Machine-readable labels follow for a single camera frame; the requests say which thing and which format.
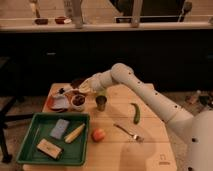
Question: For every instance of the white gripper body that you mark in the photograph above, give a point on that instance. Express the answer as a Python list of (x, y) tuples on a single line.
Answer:
[(85, 86)]

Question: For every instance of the white dish brush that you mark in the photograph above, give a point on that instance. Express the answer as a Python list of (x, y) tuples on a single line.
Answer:
[(68, 89)]

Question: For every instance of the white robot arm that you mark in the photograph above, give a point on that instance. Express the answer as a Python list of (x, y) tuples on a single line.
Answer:
[(195, 131)]

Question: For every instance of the purple bowl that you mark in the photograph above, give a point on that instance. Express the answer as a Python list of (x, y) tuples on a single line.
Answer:
[(78, 83)]

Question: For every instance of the white bowl with food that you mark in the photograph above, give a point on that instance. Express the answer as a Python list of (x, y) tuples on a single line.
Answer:
[(77, 102)]

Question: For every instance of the green plastic cup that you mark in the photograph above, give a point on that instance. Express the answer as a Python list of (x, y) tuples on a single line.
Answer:
[(102, 93)]

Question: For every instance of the orange plate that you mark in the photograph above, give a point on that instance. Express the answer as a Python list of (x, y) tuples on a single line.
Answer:
[(50, 102)]

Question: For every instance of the grey cloth on plate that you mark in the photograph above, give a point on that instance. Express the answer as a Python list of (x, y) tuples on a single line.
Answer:
[(60, 102)]

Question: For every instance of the blue sponge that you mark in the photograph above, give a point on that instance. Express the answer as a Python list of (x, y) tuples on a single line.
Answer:
[(59, 129)]

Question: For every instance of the red tomato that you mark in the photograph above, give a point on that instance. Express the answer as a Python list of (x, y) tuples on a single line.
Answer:
[(98, 135)]

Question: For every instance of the yellow corn cob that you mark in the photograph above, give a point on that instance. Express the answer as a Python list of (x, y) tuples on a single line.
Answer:
[(74, 134)]

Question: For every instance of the green chili pepper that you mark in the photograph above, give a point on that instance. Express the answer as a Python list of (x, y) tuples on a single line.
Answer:
[(136, 119)]

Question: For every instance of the green plastic tray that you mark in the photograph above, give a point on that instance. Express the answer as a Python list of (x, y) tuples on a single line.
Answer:
[(73, 154)]

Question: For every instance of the black chair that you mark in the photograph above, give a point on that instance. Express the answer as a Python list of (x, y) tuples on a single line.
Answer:
[(4, 118)]

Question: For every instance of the wooden block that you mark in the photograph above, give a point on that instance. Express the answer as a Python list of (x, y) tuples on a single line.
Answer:
[(49, 149)]

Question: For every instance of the silver fork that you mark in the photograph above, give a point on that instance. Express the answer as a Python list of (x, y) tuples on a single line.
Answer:
[(136, 137)]

